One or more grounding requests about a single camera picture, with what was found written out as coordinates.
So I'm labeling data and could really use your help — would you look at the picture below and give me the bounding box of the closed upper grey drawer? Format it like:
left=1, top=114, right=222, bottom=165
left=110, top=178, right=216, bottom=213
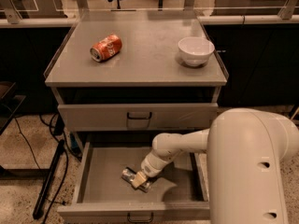
left=58, top=103, right=218, bottom=132

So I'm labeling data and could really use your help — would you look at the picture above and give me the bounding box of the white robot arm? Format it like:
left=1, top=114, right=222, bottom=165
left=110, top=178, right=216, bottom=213
left=132, top=108, right=299, bottom=224

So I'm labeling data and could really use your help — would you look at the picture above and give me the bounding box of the white ceramic bowl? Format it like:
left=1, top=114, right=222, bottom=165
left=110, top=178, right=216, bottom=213
left=178, top=36, right=215, bottom=67

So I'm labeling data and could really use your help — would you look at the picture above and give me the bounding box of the orange soda can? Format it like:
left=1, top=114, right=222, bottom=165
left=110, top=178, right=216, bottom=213
left=90, top=34, right=122, bottom=63

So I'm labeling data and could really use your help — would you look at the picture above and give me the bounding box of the black middle drawer handle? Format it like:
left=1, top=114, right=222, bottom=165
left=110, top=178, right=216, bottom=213
left=127, top=213, right=154, bottom=224

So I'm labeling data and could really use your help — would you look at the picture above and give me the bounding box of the black floor cable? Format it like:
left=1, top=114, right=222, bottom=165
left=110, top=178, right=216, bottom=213
left=12, top=112, right=82, bottom=224

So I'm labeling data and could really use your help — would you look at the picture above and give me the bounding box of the open middle grey drawer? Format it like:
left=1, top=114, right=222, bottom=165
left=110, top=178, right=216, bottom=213
left=58, top=143, right=210, bottom=224

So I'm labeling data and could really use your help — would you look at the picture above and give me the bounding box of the black upper drawer handle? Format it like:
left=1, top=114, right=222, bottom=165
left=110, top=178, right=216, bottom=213
left=127, top=112, right=152, bottom=120

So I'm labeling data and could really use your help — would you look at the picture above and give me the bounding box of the black floor bar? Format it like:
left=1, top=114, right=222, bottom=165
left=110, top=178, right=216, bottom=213
left=33, top=140, right=64, bottom=219

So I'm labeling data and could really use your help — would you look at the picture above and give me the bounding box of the silver blue redbull can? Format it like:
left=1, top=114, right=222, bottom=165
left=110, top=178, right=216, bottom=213
left=121, top=167, right=152, bottom=193

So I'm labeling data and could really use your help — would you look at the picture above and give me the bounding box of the grey drawer cabinet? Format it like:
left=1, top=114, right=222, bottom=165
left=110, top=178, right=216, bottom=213
left=43, top=10, right=229, bottom=224

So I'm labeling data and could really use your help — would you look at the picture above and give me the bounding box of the black drawer handle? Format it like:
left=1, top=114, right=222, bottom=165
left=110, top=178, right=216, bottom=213
left=127, top=213, right=154, bottom=224
left=127, top=112, right=152, bottom=120

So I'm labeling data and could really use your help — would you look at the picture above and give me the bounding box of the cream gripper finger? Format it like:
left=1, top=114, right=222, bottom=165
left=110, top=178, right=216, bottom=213
left=132, top=171, right=148, bottom=189

